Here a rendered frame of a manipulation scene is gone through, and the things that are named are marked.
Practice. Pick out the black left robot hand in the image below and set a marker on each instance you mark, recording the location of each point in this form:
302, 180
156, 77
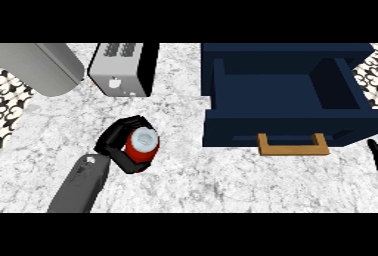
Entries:
112, 137

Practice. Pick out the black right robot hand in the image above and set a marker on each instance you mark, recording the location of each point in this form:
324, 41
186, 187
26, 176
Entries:
373, 148

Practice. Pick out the red can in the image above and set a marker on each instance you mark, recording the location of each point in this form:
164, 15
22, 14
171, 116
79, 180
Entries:
141, 146

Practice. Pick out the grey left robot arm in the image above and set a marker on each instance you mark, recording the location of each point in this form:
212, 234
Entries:
78, 186

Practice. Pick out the navy blue open drawer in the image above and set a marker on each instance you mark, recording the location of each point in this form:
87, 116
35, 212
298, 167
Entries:
289, 110

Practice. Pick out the silver toaster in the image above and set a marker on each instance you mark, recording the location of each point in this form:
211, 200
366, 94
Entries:
124, 70

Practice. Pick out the grey rounded appliance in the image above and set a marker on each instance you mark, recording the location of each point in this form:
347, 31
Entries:
41, 66

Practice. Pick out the navy blue cabinet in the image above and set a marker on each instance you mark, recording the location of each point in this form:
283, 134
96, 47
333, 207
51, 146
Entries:
289, 51

